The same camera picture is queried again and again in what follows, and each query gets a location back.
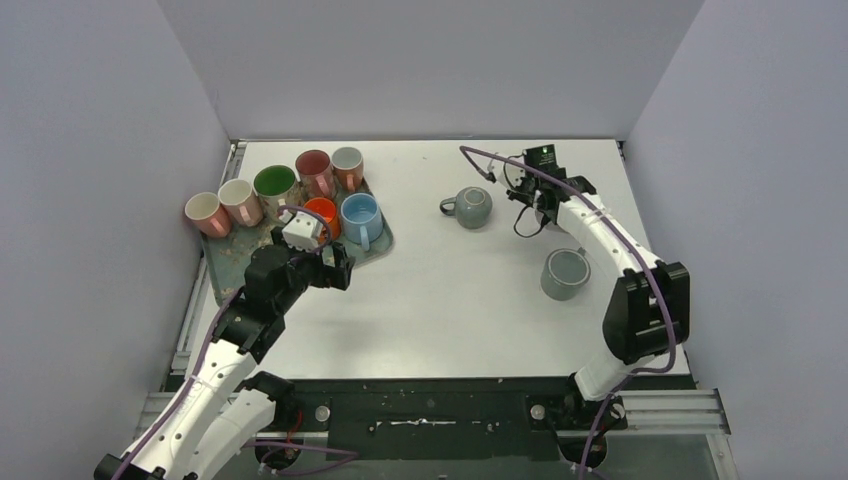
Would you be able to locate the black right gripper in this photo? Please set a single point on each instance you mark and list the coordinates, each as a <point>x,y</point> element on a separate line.
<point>516,192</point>

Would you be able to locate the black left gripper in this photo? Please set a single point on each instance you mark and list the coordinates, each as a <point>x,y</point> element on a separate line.
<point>337,268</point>

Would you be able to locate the light blue ribbed mug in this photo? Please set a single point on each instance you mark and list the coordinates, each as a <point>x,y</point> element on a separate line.
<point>362,220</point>

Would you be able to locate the grey-blue round mug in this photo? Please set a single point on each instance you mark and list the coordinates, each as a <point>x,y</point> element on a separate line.
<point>471,207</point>

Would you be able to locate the orange mug black handle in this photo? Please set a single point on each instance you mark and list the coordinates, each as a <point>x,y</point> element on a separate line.
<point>328,210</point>

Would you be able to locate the grey-green mug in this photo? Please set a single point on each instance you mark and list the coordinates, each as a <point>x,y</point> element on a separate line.
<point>565,273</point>

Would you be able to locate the speckled dark pink mug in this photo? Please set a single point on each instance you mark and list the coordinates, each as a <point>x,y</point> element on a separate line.
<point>315,170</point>

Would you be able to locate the cream floral mug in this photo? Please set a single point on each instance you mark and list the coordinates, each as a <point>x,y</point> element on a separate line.
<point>277,186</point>

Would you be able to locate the salmon dotted mug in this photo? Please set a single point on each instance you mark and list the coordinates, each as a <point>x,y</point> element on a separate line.
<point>348,165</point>

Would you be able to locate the faceted pink mug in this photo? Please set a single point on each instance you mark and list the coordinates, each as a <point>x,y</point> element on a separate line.
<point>241,202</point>

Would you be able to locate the smooth pink mug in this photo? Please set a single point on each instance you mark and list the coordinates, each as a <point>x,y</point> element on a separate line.
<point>208,215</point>

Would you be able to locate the lilac ribbed mug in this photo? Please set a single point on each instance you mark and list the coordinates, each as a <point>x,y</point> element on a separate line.
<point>550,225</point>

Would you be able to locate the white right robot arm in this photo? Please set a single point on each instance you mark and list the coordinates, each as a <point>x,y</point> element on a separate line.
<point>648,312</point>

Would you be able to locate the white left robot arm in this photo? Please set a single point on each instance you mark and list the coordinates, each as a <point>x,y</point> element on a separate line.
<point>225,400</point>

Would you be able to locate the blue floral blossom tray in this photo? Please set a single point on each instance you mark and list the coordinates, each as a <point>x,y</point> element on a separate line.
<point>228,257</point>

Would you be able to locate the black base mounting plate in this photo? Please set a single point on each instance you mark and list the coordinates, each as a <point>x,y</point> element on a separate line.
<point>538,418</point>

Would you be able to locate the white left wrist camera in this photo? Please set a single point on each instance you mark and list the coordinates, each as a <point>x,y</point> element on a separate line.
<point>303,232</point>

